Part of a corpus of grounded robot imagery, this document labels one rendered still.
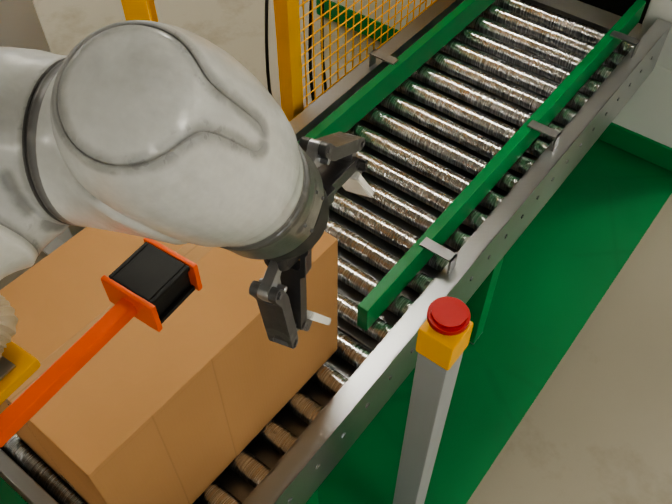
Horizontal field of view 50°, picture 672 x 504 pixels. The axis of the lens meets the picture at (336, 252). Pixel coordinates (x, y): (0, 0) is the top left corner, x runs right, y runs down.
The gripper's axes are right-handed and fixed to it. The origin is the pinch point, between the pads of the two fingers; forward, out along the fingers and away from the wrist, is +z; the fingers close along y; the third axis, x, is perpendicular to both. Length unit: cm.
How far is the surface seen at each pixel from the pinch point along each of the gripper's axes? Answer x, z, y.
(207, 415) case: 30, 56, -30
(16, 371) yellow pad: 41, 15, -26
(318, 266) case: 21, 62, 3
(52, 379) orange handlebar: 28.0, 3.7, -22.8
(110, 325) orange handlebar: 26.2, 8.4, -15.4
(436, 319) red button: -5.2, 47.2, -0.8
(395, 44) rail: 48, 149, 86
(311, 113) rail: 59, 127, 50
